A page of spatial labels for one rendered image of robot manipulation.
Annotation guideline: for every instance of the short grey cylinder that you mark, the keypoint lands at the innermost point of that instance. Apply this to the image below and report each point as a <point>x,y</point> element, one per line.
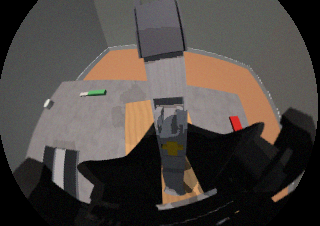
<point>48,104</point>

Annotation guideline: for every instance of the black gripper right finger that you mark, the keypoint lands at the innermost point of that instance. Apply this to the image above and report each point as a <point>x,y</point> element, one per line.
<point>208,153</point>

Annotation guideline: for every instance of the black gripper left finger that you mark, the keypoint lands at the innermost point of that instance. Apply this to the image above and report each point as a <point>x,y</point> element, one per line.
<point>141,167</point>

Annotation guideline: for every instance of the wooden board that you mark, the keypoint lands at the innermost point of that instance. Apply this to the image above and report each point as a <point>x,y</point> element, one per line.
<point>138,119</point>

